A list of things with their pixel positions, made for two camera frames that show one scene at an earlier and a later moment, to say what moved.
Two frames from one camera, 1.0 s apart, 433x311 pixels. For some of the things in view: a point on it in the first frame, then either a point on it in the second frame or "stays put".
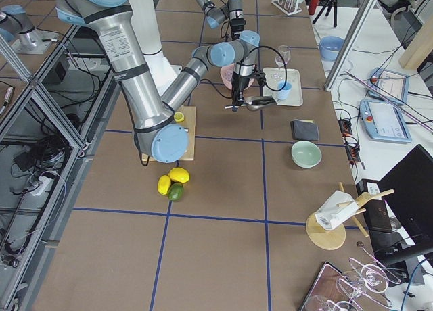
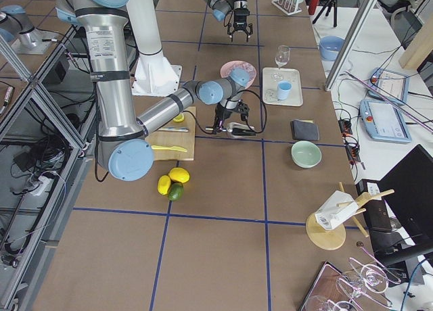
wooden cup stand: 329,239 stays put
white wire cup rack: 287,6 stays put
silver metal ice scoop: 258,103 → 237,128
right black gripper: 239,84 → 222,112
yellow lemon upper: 179,174 stays put
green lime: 176,191 stays put
